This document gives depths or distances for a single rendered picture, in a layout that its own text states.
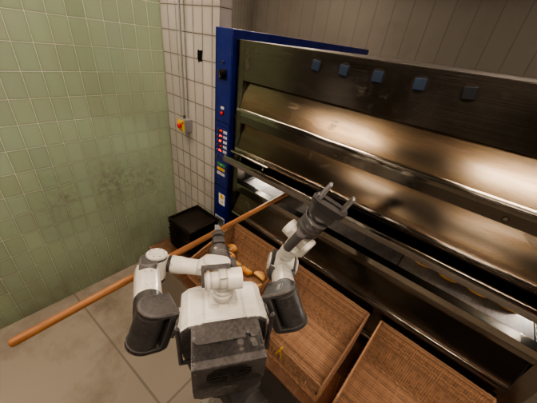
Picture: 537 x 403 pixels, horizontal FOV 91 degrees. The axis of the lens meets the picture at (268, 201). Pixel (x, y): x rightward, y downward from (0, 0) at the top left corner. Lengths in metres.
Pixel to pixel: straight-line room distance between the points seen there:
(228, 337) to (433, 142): 1.06
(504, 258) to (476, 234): 0.12
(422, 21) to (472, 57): 0.73
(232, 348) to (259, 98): 1.34
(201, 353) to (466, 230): 1.11
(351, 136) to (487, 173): 0.55
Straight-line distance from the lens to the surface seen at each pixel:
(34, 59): 2.22
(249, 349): 0.82
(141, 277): 1.04
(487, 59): 4.10
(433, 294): 1.56
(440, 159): 1.28
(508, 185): 1.28
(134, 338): 0.93
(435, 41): 4.16
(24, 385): 2.67
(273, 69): 1.61
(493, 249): 1.38
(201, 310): 0.88
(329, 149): 1.44
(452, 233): 1.37
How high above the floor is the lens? 2.12
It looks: 31 degrees down
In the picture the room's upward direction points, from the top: 8 degrees clockwise
